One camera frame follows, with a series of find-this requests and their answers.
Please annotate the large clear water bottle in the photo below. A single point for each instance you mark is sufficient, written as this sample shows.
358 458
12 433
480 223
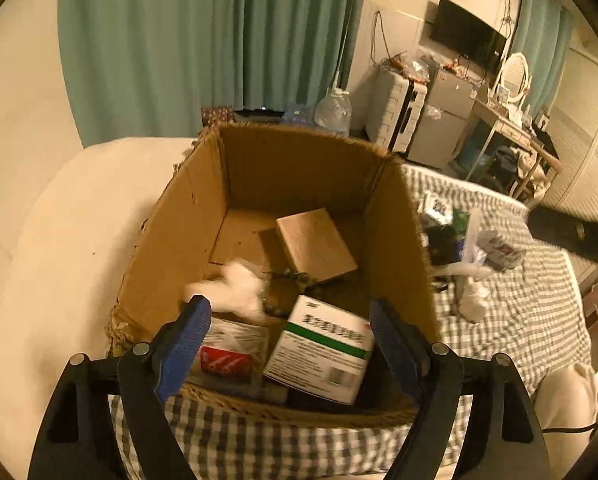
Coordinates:
333 110

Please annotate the red white sachet packet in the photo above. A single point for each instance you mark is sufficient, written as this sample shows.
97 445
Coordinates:
229 355

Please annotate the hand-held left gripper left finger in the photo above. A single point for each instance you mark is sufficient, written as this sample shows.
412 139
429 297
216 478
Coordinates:
189 340

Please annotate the wide green curtain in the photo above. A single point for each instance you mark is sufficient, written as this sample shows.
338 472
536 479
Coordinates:
154 50

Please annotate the small brown cardboard box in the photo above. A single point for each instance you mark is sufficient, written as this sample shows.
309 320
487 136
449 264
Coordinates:
314 245

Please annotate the patterned gift box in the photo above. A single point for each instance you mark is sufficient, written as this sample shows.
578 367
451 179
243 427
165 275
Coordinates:
218 115

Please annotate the grey mini fridge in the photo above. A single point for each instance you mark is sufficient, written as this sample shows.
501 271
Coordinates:
441 120

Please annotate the grey white checkered bedsheet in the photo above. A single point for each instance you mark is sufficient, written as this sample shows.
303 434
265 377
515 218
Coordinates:
529 310

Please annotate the dark pouch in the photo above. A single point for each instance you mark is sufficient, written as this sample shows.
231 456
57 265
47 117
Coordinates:
444 245

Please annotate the white green medicine box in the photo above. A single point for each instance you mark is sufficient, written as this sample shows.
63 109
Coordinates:
319 355

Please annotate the white desk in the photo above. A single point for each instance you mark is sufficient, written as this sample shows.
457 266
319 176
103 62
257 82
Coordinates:
504 125

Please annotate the white plastic bottle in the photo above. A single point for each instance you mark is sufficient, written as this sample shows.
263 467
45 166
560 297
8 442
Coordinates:
471 300

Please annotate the green packet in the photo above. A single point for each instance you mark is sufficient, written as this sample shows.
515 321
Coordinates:
461 227

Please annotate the clear wrapped bottle pack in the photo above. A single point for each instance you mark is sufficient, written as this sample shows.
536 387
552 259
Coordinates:
299 114

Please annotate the white fluffy toy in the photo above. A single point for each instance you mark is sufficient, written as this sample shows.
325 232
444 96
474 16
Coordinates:
239 285

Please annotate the black wall television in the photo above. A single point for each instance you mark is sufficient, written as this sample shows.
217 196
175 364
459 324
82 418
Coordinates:
469 30

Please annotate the small printed box in plastic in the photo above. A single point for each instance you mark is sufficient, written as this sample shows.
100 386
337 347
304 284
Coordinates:
504 250

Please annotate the narrow green curtain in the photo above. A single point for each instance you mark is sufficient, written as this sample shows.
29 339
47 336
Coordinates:
544 35

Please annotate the white ribbed suitcase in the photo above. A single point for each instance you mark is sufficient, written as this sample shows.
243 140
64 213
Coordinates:
394 110

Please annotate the large cardboard box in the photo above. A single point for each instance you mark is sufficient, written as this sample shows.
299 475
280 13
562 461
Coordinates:
299 170

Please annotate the plastic bags clutter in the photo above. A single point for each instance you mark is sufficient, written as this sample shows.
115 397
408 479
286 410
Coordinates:
409 67

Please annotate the white cloth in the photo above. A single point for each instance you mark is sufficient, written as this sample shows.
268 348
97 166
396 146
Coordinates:
569 405

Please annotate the white oval vanity mirror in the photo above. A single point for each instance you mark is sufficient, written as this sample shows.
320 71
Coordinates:
514 77

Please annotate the white black printed packet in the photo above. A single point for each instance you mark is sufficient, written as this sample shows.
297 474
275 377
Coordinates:
436 210

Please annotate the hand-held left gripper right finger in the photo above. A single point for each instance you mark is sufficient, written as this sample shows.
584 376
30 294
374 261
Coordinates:
394 347

